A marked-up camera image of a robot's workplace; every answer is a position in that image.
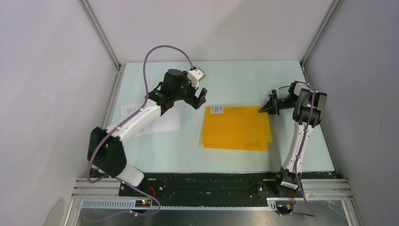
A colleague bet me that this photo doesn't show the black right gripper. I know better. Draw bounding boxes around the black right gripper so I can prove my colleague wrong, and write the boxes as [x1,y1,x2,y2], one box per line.
[258,93,298,116]

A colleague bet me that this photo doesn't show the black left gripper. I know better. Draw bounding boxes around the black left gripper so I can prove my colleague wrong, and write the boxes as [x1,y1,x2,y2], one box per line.
[173,72,207,110]

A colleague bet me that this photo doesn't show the white printed paper sheets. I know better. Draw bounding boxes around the white printed paper sheets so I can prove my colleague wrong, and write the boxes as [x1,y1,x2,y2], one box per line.
[121,104,180,137]

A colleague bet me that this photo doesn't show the yellow plastic folder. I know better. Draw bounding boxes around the yellow plastic folder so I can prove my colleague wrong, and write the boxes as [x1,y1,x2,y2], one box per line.
[202,106,273,152]

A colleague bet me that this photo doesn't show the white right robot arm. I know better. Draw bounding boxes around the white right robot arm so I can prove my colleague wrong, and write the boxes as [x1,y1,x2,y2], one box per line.
[258,81,327,197]

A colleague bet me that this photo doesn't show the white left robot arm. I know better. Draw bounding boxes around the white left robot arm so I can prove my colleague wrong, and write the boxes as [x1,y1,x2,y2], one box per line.
[87,67,207,196]

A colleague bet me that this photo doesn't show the right controller board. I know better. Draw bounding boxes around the right controller board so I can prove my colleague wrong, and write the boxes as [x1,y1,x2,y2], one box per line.
[276,204,294,215]

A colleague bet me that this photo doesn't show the controller board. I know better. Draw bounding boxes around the controller board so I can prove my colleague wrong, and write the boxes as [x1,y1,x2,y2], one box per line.
[135,199,152,208]
[276,204,294,215]

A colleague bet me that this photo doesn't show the left controller board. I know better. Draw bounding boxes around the left controller board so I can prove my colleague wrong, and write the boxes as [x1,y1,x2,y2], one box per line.
[135,199,152,208]

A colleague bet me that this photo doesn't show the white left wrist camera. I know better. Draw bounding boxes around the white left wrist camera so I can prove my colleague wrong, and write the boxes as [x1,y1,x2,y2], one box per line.
[187,66,206,89]

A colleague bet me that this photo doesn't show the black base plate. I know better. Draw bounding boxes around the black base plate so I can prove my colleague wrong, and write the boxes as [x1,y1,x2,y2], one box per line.
[118,171,339,207]

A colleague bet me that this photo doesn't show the aluminium frame rail left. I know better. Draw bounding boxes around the aluminium frame rail left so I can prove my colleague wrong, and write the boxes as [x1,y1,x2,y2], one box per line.
[78,0,121,70]

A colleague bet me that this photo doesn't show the aluminium frame rail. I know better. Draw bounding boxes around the aluminium frame rail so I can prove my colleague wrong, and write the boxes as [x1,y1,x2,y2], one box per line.
[78,0,121,70]
[300,0,343,71]

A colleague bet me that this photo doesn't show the aluminium frame rail right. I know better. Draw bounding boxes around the aluminium frame rail right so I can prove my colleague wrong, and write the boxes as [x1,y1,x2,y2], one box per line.
[300,0,343,71]

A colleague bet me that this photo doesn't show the front aluminium rail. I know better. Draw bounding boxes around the front aluminium rail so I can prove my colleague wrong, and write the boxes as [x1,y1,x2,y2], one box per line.
[72,179,354,210]

